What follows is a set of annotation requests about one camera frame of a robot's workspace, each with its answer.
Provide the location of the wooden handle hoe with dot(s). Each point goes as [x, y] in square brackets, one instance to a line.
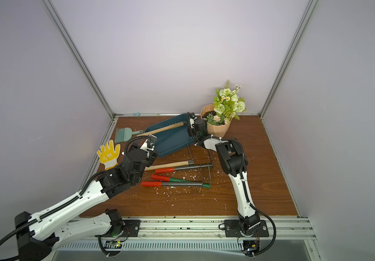
[173, 126]
[168, 165]

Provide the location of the tan flower pot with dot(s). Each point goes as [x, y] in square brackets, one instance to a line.
[218, 131]

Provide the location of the aluminium front rail frame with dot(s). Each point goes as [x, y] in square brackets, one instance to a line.
[219, 234]

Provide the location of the yellow white work glove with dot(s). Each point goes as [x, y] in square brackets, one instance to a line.
[108, 154]

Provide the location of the teal plastic storage box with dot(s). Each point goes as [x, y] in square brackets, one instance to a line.
[172, 140]

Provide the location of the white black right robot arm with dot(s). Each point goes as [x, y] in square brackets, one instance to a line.
[234, 163]

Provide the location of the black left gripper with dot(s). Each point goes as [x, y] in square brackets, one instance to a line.
[151, 159]

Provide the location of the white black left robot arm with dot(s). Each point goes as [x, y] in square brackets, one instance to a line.
[39, 234]

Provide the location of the green artificial flowers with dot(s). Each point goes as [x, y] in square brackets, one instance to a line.
[227, 105]

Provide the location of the mint green hand brush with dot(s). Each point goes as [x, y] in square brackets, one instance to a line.
[125, 134]

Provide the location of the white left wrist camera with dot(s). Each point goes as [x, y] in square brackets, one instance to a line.
[151, 140]

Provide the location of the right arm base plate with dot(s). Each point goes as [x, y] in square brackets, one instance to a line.
[235, 228]

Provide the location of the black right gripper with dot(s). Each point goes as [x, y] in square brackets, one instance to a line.
[191, 124]

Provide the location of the grey hoe red grip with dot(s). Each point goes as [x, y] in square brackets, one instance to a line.
[189, 167]

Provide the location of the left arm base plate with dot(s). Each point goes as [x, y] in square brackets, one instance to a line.
[128, 228]

